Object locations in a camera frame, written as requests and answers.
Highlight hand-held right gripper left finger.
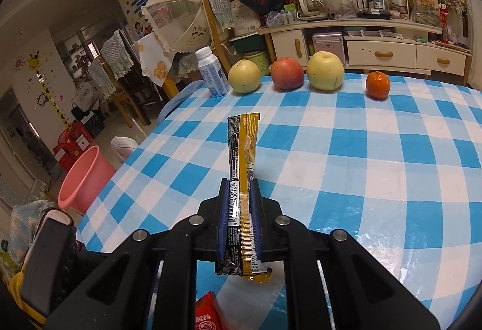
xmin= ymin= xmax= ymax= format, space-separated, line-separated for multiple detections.
xmin=51 ymin=177 xmax=232 ymax=330

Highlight pink plastic bucket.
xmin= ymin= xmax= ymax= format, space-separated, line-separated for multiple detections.
xmin=58 ymin=145 xmax=117 ymax=217

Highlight red snack packet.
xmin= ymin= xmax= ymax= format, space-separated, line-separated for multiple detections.
xmin=194 ymin=290 xmax=228 ymax=330

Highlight white electric kettle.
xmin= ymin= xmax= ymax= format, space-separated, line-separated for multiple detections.
xmin=296 ymin=0 xmax=328 ymax=21

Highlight cream TV cabinet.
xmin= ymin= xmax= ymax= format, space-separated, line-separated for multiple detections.
xmin=260 ymin=17 xmax=473 ymax=78

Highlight small yellow pear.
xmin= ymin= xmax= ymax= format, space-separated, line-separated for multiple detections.
xmin=228 ymin=60 xmax=262 ymax=94

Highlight blue checked tablecloth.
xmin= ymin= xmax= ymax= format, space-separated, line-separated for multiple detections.
xmin=75 ymin=72 xmax=482 ymax=330

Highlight table with orange-print cloth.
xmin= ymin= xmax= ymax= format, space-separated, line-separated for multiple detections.
xmin=132 ymin=33 xmax=196 ymax=97

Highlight printed tote bag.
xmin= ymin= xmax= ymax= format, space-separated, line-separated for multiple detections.
xmin=408 ymin=0 xmax=442 ymax=27

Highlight white rice bag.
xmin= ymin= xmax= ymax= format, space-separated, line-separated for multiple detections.
xmin=230 ymin=1 xmax=262 ymax=38

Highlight green plastic bucket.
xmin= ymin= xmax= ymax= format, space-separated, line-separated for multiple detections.
xmin=241 ymin=49 xmax=272 ymax=76

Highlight white milk bottle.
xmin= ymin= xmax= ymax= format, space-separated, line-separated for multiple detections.
xmin=195 ymin=46 xmax=231 ymax=99

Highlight green storage box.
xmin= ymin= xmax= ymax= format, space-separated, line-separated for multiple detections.
xmin=228 ymin=34 xmax=268 ymax=54

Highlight red gift bag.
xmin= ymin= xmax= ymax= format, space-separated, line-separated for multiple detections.
xmin=56 ymin=123 xmax=95 ymax=161

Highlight yellow and black stick wrapper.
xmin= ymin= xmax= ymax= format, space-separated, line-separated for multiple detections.
xmin=214 ymin=112 xmax=272 ymax=283

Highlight red hanging decoration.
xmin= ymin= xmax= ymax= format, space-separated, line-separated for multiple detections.
xmin=439 ymin=4 xmax=452 ymax=45

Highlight giraffe height wall sticker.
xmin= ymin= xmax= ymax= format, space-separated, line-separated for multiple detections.
xmin=26 ymin=51 xmax=72 ymax=127

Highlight clear plastic bag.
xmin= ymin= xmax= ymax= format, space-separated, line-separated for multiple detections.
xmin=320 ymin=0 xmax=358 ymax=20

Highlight cream mesh food cover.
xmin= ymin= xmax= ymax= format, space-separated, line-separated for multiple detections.
xmin=141 ymin=0 xmax=211 ymax=52

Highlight red apple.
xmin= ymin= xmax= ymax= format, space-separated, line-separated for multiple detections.
xmin=271 ymin=57 xmax=305 ymax=90

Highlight black tray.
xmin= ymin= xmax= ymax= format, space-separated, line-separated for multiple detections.
xmin=356 ymin=0 xmax=392 ymax=20

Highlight dark blue shopping bag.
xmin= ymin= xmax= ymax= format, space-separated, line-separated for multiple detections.
xmin=81 ymin=112 xmax=104 ymax=137

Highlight red and white gift box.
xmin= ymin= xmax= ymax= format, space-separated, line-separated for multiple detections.
xmin=53 ymin=144 xmax=74 ymax=173

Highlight large yellow pear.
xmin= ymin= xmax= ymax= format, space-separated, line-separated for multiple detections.
xmin=306 ymin=51 xmax=345 ymax=92

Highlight silver metal case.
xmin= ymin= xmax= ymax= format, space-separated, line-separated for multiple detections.
xmin=312 ymin=33 xmax=345 ymax=65

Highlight white shopping bag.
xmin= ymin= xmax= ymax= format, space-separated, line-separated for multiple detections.
xmin=75 ymin=85 xmax=100 ymax=112

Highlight orange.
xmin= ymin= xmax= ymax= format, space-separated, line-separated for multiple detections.
xmin=365 ymin=71 xmax=391 ymax=101

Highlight grey and blue clothes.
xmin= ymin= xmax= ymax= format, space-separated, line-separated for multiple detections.
xmin=111 ymin=136 xmax=139 ymax=165

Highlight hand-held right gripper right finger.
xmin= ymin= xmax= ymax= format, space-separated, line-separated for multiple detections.
xmin=250 ymin=177 xmax=441 ymax=330

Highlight wooden chair with quilted cover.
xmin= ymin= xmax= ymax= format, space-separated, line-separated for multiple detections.
xmin=201 ymin=0 xmax=242 ymax=78

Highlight light wood chair quilted cover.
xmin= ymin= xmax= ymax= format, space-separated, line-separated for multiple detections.
xmin=86 ymin=55 xmax=132 ymax=127

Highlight dark chair with quilted cover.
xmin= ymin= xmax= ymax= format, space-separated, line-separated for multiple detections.
xmin=100 ymin=29 xmax=151 ymax=127

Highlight pale blue lace cloth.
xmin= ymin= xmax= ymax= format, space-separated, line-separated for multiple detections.
xmin=9 ymin=198 xmax=57 ymax=270

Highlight pack of small water bottles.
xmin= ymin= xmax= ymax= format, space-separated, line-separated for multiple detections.
xmin=264 ymin=9 xmax=298 ymax=27

